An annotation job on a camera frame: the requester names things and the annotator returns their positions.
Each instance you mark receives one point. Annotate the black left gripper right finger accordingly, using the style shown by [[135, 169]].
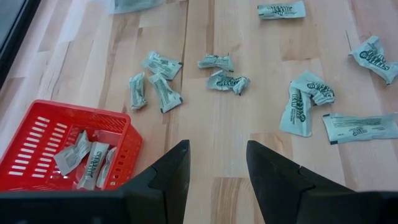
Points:
[[280, 193]]

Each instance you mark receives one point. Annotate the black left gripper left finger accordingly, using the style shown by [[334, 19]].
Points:
[[168, 193]]

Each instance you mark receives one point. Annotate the green stevia packet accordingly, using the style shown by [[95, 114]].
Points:
[[314, 88], [374, 59], [166, 93], [360, 127], [136, 90], [228, 82], [107, 165], [216, 61], [161, 64], [295, 113], [281, 10], [93, 165]]

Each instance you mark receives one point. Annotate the packets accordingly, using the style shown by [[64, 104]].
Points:
[[71, 154]]

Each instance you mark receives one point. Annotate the red plastic slotted basket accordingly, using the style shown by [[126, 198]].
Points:
[[77, 116]]

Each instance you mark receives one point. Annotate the clear plastic container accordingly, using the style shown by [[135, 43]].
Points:
[[133, 5]]

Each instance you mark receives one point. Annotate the black aluminium table frame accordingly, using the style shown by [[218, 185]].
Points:
[[20, 28]]

